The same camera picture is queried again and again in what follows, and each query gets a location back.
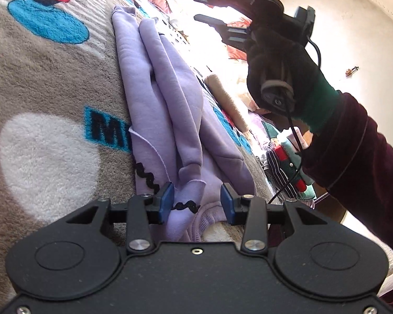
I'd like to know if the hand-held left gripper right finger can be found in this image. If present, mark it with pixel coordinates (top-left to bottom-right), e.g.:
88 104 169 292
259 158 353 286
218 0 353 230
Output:
220 183 333 254

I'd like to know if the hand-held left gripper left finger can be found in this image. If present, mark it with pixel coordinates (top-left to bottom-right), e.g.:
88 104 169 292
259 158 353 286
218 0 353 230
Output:
64 182 175 254

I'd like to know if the lilac sweatshirt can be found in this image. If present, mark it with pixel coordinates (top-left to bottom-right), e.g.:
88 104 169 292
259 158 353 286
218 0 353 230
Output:
112 5 256 243

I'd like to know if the person's right forearm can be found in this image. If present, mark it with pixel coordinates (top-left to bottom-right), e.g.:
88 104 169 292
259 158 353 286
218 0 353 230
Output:
299 92 393 269

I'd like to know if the stack of colourful clothes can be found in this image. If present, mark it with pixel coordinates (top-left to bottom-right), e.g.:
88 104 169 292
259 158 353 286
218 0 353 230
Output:
257 121 315 201

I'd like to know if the person's right hand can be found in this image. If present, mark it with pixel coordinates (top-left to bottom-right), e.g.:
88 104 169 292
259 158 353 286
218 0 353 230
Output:
245 23 341 134

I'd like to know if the pink fluffy folded garment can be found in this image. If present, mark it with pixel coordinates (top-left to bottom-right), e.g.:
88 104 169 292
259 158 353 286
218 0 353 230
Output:
206 74 251 132

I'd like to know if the cartoon mouse blanket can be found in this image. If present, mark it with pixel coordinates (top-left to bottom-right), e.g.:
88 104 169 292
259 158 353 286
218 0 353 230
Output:
0 0 272 301

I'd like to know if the black cable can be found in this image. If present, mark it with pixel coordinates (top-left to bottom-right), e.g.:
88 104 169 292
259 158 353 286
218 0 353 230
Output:
267 37 322 204

